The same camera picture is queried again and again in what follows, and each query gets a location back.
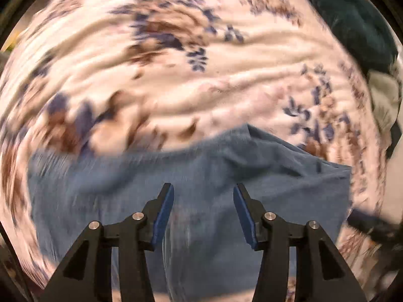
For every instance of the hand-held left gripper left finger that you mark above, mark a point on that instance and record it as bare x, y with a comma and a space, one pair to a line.
162, 217

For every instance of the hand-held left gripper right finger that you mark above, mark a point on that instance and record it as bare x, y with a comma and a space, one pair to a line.
247, 217

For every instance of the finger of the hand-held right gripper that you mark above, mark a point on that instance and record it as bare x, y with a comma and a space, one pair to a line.
374, 225

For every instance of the blue denim pants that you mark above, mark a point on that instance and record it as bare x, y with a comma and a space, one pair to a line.
204, 176

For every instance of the light green garment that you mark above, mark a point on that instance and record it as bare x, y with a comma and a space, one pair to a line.
385, 97

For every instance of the floral bed cover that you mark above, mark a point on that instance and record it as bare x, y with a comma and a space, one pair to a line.
176, 78

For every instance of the dark teal blanket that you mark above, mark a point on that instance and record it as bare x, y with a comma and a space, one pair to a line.
352, 25

